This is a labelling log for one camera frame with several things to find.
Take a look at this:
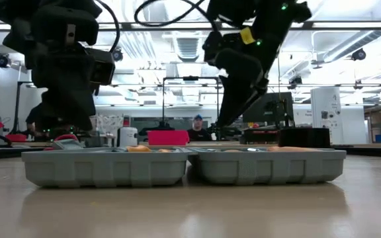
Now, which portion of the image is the red plastic bin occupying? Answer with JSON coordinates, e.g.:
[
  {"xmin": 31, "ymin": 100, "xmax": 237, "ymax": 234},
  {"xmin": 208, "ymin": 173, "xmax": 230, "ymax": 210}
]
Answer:
[{"xmin": 146, "ymin": 130, "xmax": 191, "ymax": 147}]

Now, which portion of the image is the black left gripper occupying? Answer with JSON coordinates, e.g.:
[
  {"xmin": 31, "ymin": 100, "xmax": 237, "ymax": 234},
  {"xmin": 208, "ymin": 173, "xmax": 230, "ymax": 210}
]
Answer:
[{"xmin": 31, "ymin": 3, "xmax": 99, "ymax": 132}]

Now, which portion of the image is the black rig frame with light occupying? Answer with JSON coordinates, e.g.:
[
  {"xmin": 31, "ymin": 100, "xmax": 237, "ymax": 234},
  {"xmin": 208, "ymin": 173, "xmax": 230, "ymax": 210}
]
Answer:
[{"xmin": 14, "ymin": 80, "xmax": 46, "ymax": 135}]

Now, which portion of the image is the black ceiling camera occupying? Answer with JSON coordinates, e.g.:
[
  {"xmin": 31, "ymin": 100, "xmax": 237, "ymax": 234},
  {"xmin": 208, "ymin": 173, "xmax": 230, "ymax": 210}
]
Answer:
[
  {"xmin": 288, "ymin": 75, "xmax": 304, "ymax": 91},
  {"xmin": 110, "ymin": 47, "xmax": 124, "ymax": 63},
  {"xmin": 0, "ymin": 52, "xmax": 13, "ymax": 69},
  {"xmin": 351, "ymin": 48, "xmax": 367, "ymax": 62}
]

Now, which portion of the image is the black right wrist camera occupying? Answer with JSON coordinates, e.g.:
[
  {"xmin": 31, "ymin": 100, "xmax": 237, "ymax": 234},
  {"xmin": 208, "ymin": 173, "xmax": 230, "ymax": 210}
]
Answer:
[{"xmin": 202, "ymin": 30, "xmax": 234, "ymax": 67}]

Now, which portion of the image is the hammer with orange handle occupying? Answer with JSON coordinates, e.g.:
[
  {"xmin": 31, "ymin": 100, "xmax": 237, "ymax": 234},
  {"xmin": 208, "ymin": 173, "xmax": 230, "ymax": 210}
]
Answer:
[{"xmin": 126, "ymin": 145, "xmax": 152, "ymax": 153}]

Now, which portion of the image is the black box on table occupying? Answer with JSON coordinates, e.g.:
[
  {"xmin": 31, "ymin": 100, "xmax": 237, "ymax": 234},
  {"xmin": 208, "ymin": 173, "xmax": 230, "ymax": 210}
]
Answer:
[{"xmin": 278, "ymin": 128, "xmax": 331, "ymax": 149}]

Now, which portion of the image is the yellow tag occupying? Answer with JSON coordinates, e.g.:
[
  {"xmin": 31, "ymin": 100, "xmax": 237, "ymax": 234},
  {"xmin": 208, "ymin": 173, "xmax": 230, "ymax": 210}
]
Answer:
[{"xmin": 239, "ymin": 26, "xmax": 257, "ymax": 46}]

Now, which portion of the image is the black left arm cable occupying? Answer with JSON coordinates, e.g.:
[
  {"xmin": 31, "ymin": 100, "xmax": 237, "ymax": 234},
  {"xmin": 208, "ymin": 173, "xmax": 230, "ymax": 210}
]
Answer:
[{"xmin": 93, "ymin": 0, "xmax": 122, "ymax": 54}]

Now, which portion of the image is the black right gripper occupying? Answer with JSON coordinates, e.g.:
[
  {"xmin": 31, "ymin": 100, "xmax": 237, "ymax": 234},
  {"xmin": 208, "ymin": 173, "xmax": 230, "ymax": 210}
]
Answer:
[{"xmin": 214, "ymin": 46, "xmax": 270, "ymax": 129}]

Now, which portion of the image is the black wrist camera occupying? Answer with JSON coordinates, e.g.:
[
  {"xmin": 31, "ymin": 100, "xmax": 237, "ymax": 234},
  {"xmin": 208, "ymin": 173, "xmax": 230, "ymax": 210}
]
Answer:
[
  {"xmin": 85, "ymin": 48, "xmax": 116, "ymax": 87},
  {"xmin": 202, "ymin": 30, "xmax": 234, "ymax": 67}
]

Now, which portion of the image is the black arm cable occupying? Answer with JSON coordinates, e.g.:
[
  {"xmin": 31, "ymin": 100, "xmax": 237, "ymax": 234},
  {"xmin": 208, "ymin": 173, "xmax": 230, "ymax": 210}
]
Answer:
[
  {"xmin": 93, "ymin": 0, "xmax": 122, "ymax": 54},
  {"xmin": 133, "ymin": 0, "xmax": 220, "ymax": 33}
]

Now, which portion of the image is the white canister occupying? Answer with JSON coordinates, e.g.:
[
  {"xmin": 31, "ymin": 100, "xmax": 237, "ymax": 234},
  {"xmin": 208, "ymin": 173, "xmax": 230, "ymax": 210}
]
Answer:
[{"xmin": 116, "ymin": 126, "xmax": 139, "ymax": 147}]

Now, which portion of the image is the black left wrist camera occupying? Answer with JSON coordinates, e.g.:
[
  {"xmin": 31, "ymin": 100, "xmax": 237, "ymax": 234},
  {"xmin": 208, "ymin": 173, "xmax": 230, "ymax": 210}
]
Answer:
[{"xmin": 85, "ymin": 48, "xmax": 116, "ymax": 87}]

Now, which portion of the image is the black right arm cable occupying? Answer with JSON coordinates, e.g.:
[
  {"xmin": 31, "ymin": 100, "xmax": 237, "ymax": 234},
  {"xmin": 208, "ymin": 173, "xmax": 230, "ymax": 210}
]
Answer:
[{"xmin": 133, "ymin": 0, "xmax": 220, "ymax": 33}]

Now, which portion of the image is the grey plastic tool case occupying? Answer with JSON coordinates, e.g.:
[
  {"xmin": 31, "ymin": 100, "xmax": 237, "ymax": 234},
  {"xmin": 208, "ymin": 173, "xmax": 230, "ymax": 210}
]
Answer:
[{"xmin": 21, "ymin": 138, "xmax": 347, "ymax": 189}]

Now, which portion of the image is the black computer monitor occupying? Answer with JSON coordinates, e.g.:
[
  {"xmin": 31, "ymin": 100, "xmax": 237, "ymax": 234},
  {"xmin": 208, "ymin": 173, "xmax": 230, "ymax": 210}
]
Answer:
[{"xmin": 242, "ymin": 91, "xmax": 294, "ymax": 128}]

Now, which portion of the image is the red flat object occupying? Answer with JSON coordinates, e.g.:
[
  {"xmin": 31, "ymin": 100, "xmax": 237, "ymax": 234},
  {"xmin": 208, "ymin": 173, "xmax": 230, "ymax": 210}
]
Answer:
[{"xmin": 4, "ymin": 134, "xmax": 28, "ymax": 143}]

